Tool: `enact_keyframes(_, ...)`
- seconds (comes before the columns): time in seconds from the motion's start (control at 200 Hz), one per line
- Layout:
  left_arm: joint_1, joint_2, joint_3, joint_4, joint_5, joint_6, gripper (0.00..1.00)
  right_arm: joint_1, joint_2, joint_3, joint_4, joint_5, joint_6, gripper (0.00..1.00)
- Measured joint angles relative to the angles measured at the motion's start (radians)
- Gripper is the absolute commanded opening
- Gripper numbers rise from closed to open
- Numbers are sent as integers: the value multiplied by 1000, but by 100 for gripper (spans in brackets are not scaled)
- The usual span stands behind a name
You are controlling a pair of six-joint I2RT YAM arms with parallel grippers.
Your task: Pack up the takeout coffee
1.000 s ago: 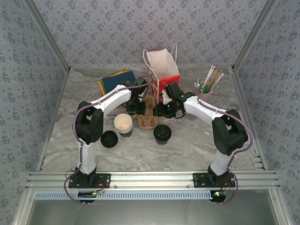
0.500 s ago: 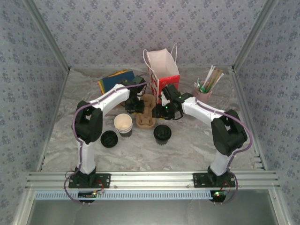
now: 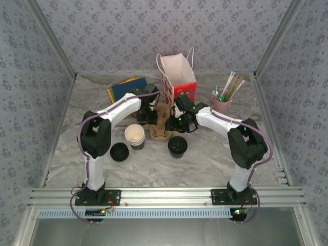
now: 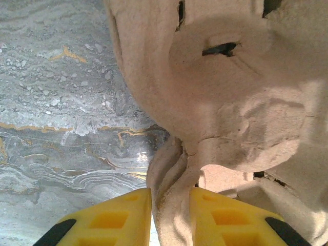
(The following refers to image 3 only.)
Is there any black plastic cup lid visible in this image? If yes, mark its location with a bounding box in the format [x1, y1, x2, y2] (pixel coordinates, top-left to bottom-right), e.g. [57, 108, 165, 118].
[167, 135, 188, 152]
[109, 142, 129, 162]

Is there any red white paper bag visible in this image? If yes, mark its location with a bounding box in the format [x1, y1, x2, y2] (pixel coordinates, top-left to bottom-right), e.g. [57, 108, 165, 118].
[156, 47, 198, 117]

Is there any green plastic stopper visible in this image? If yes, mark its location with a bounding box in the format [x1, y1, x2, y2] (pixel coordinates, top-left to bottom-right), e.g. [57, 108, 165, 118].
[214, 86, 228, 102]

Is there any pink metal bucket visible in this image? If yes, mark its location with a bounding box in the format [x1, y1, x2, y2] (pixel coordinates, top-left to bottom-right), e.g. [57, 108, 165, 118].
[211, 88, 233, 115]

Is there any white wrapped straw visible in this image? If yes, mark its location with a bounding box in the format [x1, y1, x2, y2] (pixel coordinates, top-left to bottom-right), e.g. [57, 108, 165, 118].
[221, 71, 236, 97]

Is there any small circuit board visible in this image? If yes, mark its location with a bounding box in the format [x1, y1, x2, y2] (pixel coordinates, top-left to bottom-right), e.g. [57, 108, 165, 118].
[229, 208, 249, 222]
[85, 209, 107, 218]

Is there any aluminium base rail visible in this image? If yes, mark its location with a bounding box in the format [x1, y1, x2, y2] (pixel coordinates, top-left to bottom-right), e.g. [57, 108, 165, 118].
[27, 186, 308, 208]

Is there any slotted grey cable duct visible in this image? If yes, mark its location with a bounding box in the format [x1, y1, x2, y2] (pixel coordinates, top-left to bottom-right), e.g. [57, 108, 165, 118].
[37, 207, 237, 220]

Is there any aluminium frame post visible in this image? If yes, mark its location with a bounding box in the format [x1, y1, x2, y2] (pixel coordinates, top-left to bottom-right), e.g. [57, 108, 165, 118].
[253, 0, 305, 77]

